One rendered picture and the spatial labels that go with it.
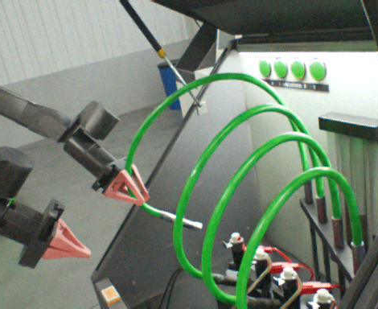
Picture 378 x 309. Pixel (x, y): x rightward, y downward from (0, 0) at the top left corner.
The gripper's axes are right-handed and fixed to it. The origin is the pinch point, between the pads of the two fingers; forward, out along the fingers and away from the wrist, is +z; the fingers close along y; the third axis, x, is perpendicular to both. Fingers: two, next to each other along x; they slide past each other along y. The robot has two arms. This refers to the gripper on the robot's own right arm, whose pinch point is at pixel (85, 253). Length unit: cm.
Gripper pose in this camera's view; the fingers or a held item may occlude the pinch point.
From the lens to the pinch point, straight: 74.1
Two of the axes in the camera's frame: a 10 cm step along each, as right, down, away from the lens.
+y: 5.5, -8.3, -1.3
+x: -2.2, -3.0, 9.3
